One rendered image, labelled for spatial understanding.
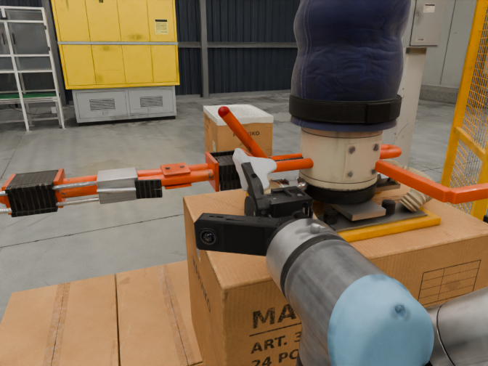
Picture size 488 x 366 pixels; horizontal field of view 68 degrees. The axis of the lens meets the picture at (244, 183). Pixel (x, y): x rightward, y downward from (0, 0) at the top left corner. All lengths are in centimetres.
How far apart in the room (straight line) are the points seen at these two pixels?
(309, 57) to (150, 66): 728
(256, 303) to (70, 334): 95
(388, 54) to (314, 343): 53
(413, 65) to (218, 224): 187
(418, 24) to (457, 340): 185
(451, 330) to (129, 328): 116
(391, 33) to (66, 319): 137
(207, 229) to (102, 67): 743
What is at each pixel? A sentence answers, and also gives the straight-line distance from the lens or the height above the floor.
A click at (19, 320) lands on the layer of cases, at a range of 163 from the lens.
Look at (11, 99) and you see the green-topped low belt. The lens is 793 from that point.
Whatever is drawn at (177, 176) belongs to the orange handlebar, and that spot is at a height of 125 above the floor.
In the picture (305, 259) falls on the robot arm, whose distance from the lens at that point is 37.
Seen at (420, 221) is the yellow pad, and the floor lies 113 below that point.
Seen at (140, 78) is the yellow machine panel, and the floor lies 89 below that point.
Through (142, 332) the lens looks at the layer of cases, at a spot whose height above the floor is 54.
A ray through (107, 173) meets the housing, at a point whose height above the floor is 126.
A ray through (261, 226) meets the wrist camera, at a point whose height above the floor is 126.
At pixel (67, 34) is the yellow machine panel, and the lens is 781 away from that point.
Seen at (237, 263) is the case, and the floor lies 111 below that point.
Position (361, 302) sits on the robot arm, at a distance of 31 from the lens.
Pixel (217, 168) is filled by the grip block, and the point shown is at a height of 126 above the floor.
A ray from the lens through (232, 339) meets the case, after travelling 68.
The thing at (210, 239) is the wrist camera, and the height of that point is 124.
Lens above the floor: 147
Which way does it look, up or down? 20 degrees down
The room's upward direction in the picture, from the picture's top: straight up
